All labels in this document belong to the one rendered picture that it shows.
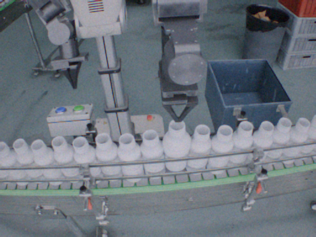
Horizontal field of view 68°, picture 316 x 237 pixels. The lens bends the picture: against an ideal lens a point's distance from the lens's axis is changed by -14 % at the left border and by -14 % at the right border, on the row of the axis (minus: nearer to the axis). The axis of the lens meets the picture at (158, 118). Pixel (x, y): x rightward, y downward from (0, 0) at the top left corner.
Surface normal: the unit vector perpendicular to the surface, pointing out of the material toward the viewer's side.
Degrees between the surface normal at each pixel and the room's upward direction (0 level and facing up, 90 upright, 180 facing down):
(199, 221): 0
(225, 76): 90
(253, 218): 0
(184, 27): 1
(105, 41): 90
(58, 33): 70
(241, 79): 90
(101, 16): 90
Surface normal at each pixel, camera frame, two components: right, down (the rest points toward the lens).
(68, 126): 0.06, 0.45
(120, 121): 0.07, 0.73
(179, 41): -0.05, -0.62
